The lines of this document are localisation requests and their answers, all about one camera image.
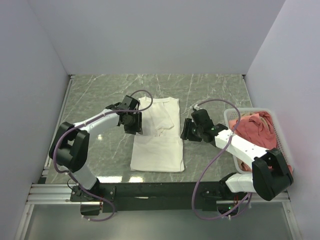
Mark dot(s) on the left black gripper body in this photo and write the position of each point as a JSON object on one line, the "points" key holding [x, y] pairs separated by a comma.
{"points": [[134, 124]]}

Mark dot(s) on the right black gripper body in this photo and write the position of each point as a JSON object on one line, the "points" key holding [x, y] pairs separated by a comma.
{"points": [[191, 132]]}

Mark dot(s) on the white Coca-Cola t-shirt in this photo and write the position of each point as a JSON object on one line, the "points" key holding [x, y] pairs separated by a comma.
{"points": [[159, 148]]}

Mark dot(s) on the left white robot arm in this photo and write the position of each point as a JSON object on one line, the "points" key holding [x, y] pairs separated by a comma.
{"points": [[69, 150]]}

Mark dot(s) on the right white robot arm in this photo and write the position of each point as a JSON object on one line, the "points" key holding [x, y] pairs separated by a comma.
{"points": [[270, 174]]}

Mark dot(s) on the beige garment in basket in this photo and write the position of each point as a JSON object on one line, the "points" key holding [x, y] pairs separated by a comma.
{"points": [[248, 115]]}

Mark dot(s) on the pink t-shirt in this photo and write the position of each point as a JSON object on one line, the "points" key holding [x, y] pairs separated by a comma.
{"points": [[258, 131]]}

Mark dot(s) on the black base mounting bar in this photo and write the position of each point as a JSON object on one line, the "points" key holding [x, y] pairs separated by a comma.
{"points": [[143, 196]]}

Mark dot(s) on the white plastic laundry basket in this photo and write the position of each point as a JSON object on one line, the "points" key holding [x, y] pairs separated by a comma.
{"points": [[231, 115]]}

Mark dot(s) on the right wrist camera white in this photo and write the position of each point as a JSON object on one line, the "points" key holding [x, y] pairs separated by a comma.
{"points": [[196, 107]]}

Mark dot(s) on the aluminium frame rail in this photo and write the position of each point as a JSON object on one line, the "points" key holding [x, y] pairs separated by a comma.
{"points": [[41, 194]]}

